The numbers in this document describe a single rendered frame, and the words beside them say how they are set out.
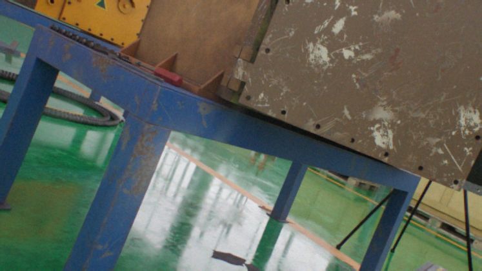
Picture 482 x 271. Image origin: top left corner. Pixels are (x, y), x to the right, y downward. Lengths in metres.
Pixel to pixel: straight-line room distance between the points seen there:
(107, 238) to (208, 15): 0.71
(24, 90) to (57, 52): 0.21
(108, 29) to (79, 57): 2.56
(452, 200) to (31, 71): 5.53
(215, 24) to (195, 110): 0.33
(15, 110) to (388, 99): 1.19
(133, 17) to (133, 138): 3.01
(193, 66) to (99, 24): 2.60
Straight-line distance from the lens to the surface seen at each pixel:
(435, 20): 1.23
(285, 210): 2.84
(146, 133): 1.03
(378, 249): 2.50
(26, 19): 3.70
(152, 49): 1.53
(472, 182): 2.31
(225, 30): 1.28
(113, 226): 1.11
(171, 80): 1.17
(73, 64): 1.39
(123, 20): 3.97
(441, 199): 6.36
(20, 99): 1.65
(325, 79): 1.12
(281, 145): 1.38
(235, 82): 1.08
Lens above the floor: 0.69
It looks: 4 degrees down
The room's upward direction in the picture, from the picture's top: 22 degrees clockwise
